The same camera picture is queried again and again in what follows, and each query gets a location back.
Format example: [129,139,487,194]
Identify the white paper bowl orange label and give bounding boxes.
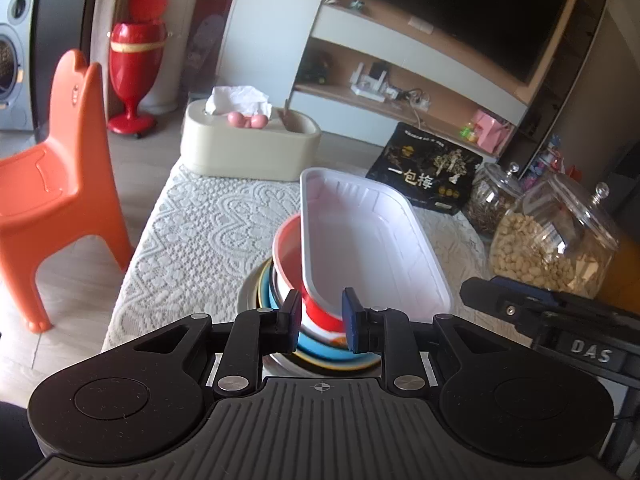
[271,214,351,347]

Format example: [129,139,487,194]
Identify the glass jar of seeds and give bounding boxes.
[462,162,523,241]

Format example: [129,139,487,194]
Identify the white lace tablecloth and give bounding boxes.
[102,160,496,386]

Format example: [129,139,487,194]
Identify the red thermos bottle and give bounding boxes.
[107,0,168,137]

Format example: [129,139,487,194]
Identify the black flat screen television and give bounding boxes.
[332,0,571,86]

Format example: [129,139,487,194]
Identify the orange plastic chair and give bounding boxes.
[0,49,135,333]

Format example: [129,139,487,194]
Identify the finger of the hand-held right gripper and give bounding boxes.
[492,276,596,311]
[460,277,546,333]

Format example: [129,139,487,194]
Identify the blue enamel bowl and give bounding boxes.
[267,265,381,362]

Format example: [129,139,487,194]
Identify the red and white rectangular tray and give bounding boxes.
[299,167,455,335]

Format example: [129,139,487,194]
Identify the stainless steel bowl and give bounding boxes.
[236,260,386,381]

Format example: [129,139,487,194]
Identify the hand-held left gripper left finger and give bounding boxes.
[130,291,303,398]

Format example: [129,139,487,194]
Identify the grey washing machine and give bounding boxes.
[0,0,38,133]

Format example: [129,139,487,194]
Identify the black printed gift box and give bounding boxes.
[366,122,484,216]

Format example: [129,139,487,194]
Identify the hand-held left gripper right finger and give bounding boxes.
[342,288,516,395]

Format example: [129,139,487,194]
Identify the white router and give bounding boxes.
[350,62,392,99]

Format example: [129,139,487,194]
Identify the white tissue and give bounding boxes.
[204,86,273,117]

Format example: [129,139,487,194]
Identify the beige tissue box holder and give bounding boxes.
[180,99,323,182]

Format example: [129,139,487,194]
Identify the glass jar of peanuts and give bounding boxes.
[490,172,621,301]

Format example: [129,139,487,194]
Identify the pink gift bag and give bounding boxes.
[472,109,516,153]

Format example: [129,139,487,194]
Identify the white and wood TV cabinet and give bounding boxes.
[290,0,616,181]

